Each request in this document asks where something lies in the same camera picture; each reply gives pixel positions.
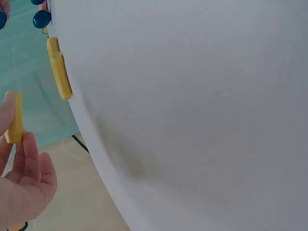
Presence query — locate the person's right hand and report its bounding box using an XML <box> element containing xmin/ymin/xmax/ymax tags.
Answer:
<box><xmin>0</xmin><ymin>0</ymin><xmax>12</xmax><ymax>22</ymax></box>

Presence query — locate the person's left hand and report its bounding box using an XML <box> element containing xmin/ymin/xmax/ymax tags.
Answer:
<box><xmin>0</xmin><ymin>92</ymin><xmax>58</xmax><ymax>231</ymax></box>

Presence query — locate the yellow plastic bar with hole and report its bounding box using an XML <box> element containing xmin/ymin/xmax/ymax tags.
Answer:
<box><xmin>46</xmin><ymin>37</ymin><xmax>73</xmax><ymax>101</ymax></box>

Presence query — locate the black cable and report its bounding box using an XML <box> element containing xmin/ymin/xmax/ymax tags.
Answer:
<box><xmin>71</xmin><ymin>134</ymin><xmax>90</xmax><ymax>154</ymax></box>

